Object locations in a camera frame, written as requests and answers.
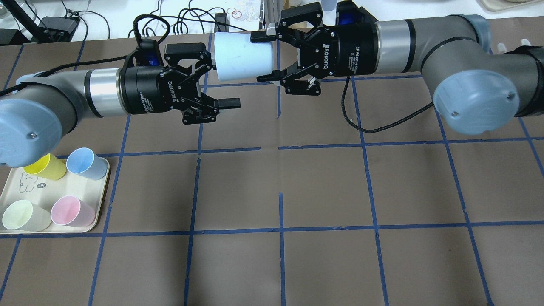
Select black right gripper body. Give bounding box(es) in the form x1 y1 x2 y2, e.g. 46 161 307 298
297 23 378 78

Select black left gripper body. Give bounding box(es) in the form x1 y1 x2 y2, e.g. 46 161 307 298
120 65 200 116

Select grey plastic cup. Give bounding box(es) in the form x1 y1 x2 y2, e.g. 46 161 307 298
214 32 274 82

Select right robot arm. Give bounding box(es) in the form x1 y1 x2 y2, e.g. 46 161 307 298
250 0 544 134

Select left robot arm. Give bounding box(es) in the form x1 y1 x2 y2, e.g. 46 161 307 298
0 39 241 168

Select blue plastic cup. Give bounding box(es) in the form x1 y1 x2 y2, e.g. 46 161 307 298
66 147 108 180

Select yellow plastic cup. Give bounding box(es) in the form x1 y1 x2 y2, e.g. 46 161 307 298
23 154 67 180

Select pink plastic cup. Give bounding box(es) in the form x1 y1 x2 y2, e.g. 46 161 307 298
50 195 96 227

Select cream white plastic cup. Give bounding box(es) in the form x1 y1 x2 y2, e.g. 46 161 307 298
2 200 52 231

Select black power adapter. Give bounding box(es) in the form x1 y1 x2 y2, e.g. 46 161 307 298
38 16 80 43

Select cream serving tray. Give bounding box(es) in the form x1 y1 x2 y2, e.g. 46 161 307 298
0 158 110 235

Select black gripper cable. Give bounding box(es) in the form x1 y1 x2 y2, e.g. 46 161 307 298
340 76 435 133

